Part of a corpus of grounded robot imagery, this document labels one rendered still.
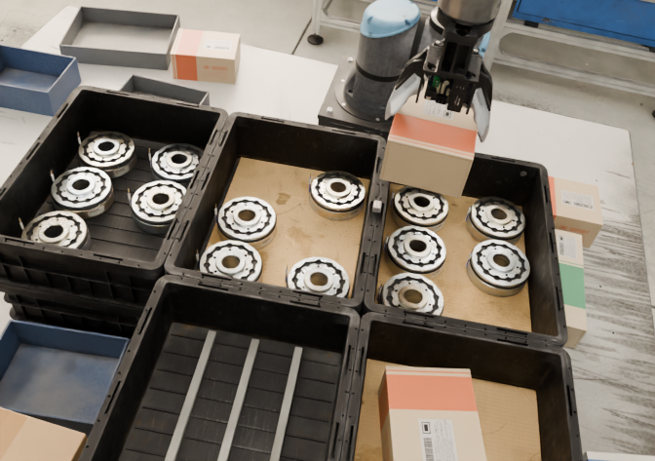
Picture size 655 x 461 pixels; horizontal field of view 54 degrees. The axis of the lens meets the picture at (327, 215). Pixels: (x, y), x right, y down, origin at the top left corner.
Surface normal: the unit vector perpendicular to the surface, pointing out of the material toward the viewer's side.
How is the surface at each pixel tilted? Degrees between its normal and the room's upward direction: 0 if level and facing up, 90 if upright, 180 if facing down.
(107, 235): 0
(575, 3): 90
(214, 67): 90
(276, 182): 0
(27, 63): 90
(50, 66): 90
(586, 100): 0
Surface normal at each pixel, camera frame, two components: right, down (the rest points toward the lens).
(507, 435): 0.09, -0.68
